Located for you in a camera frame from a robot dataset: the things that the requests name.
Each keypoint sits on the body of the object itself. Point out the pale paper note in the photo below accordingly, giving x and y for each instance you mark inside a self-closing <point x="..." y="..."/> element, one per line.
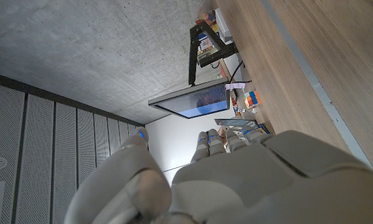
<point x="235" y="86"/>

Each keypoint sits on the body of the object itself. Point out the small printed card box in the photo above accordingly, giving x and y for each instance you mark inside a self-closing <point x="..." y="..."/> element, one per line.
<point x="264" y="128"/>

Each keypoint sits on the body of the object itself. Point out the flat white box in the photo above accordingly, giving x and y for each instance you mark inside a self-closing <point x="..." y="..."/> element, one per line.
<point x="223" y="26"/>

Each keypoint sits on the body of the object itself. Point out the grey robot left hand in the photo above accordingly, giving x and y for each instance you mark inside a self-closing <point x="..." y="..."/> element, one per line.
<point x="267" y="180"/>

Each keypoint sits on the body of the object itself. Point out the clear glass with items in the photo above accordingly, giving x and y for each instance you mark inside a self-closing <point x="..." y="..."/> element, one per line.
<point x="208" y="15"/>

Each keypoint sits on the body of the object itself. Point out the grey flat computer monitor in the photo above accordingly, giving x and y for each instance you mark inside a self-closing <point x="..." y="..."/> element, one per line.
<point x="192" y="101"/>

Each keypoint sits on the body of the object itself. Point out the colourful puzzle cube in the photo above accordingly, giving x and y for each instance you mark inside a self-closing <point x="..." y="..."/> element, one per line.
<point x="252" y="99"/>

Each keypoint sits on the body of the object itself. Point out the small desk figure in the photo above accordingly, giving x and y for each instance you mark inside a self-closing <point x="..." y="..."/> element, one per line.
<point x="236" y="109"/>

